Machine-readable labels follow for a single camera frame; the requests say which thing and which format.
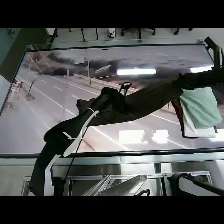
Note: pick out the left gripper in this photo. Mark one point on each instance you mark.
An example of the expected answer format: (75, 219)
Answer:
(111, 99)

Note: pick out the olive brown shirt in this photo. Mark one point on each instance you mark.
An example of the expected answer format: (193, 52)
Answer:
(150, 98)

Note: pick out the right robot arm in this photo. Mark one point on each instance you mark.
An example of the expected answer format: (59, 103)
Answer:
(203, 78)

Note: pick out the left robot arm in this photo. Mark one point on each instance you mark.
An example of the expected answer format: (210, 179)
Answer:
(56, 138)

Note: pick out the dark red garment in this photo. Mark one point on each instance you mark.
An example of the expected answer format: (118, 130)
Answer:
(178, 115)

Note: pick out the black office chair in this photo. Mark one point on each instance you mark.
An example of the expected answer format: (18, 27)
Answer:
(138, 31)

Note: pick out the mint green garment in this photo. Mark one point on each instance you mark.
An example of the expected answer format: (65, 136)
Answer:
(200, 106)

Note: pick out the white garment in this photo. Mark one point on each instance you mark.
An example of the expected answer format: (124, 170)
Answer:
(199, 132)

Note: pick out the silver frame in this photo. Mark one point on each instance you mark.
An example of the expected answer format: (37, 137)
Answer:
(133, 173)

